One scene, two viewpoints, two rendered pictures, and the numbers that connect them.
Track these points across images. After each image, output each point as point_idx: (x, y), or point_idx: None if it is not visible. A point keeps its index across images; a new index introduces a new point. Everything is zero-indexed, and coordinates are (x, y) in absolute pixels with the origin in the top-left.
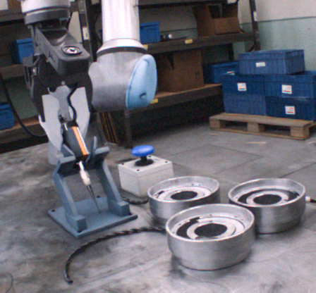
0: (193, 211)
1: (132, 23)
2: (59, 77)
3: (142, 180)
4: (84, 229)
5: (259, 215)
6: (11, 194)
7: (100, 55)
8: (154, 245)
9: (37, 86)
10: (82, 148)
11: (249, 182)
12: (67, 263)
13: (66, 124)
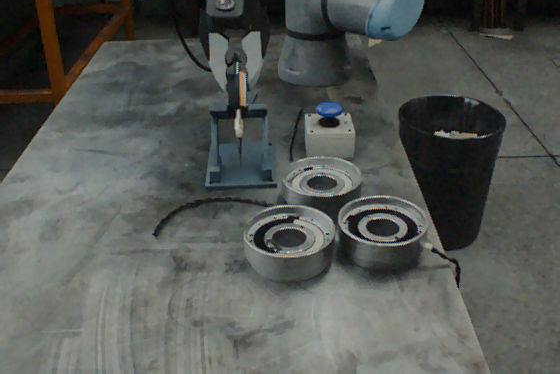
0: (296, 209)
1: None
2: None
3: (313, 144)
4: (217, 182)
5: (348, 243)
6: (203, 106)
7: None
8: None
9: (204, 22)
10: (242, 98)
11: (386, 197)
12: (168, 215)
13: (299, 35)
